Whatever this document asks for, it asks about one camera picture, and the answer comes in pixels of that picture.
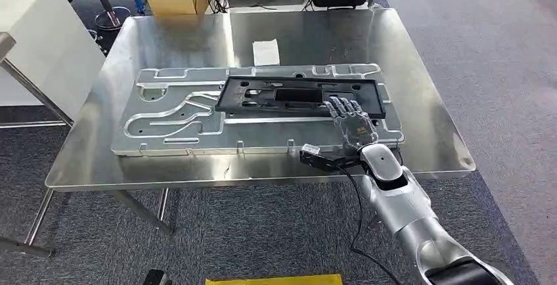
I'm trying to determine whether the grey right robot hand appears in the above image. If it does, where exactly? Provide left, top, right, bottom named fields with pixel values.
left=324, top=97, right=380, bottom=151

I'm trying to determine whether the black plastic slotted plate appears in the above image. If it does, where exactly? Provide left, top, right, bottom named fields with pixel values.
left=215, top=75, right=388, bottom=120

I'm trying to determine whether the steel table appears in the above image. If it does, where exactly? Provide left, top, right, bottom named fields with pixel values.
left=0, top=7, right=476, bottom=259

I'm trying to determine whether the white folded cloth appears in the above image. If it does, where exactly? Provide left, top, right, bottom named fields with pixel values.
left=252, top=38, right=281, bottom=67

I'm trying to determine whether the aluminium fixture plate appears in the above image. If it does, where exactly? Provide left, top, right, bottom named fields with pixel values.
left=110, top=63, right=405, bottom=158

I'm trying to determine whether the small black device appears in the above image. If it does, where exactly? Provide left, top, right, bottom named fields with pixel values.
left=143, top=269, right=171, bottom=285

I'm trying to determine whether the black round bucket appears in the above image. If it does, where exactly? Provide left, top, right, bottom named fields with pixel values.
left=94, top=6, right=132, bottom=32

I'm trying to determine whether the white cabinet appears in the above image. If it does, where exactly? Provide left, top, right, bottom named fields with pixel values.
left=0, top=0, right=106, bottom=121

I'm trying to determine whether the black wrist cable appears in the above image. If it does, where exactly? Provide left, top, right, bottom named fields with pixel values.
left=337, top=165, right=403, bottom=285

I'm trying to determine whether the grey table frame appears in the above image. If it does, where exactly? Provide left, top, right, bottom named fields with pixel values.
left=0, top=32, right=75, bottom=130

